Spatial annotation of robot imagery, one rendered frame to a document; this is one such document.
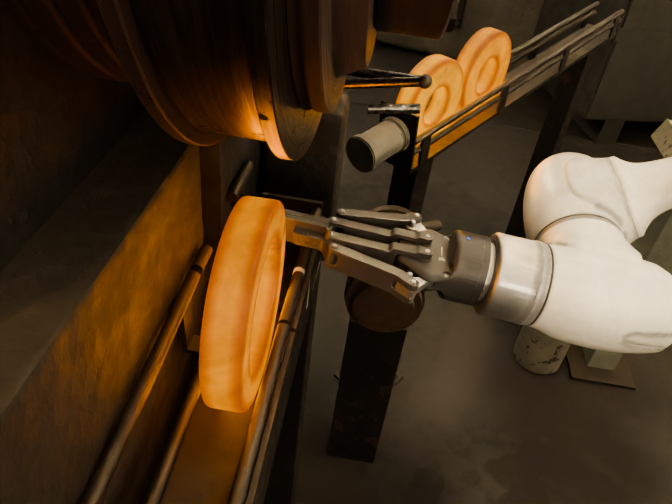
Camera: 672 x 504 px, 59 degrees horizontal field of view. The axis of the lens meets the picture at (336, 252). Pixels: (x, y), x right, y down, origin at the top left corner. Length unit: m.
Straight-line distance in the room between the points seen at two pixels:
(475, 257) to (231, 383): 0.28
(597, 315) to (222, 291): 0.37
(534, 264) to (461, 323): 1.05
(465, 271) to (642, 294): 0.17
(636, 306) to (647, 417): 1.02
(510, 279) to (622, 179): 0.20
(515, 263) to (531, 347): 0.95
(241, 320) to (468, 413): 1.07
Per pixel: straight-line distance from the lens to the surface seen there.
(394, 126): 0.96
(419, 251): 0.61
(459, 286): 0.61
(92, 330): 0.39
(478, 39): 1.11
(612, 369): 1.70
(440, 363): 1.54
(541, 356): 1.56
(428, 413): 1.44
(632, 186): 0.76
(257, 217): 0.47
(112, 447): 0.45
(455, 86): 1.07
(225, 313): 0.44
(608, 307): 0.64
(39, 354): 0.35
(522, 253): 0.62
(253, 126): 0.36
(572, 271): 0.63
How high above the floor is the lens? 1.12
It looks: 39 degrees down
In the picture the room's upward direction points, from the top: 7 degrees clockwise
